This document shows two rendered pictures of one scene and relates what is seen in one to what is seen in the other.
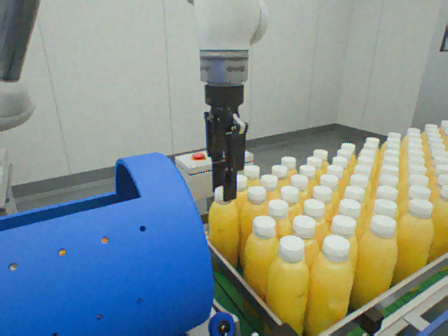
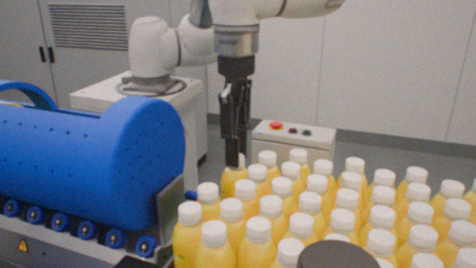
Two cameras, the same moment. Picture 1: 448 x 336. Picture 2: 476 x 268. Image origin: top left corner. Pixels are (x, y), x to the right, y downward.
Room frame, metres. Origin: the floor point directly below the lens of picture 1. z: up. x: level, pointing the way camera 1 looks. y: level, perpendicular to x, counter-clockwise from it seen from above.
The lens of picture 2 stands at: (0.12, -0.58, 1.45)
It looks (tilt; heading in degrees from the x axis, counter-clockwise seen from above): 23 degrees down; 52
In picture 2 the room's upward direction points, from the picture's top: straight up
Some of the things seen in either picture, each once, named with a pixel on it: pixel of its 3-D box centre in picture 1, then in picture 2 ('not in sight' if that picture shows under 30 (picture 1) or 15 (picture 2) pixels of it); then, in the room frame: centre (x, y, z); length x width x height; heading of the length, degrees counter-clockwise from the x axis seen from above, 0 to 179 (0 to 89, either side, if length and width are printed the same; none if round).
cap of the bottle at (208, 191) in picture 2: (264, 224); (207, 190); (0.45, -0.07, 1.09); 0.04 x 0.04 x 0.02
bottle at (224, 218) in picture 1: (223, 231); (235, 198); (0.58, 0.00, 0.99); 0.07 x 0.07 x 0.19
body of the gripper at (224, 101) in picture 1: (224, 107); (236, 76); (0.58, 0.00, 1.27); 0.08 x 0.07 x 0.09; 30
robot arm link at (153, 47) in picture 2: not in sight; (151, 45); (0.78, 0.81, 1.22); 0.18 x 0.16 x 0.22; 164
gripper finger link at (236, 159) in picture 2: (229, 184); (231, 151); (0.56, -0.01, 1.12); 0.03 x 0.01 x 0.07; 120
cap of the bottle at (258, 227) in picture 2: (343, 224); (258, 227); (0.45, -0.21, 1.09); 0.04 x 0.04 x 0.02
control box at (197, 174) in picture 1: (214, 171); (293, 147); (0.79, 0.03, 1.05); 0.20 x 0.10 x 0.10; 120
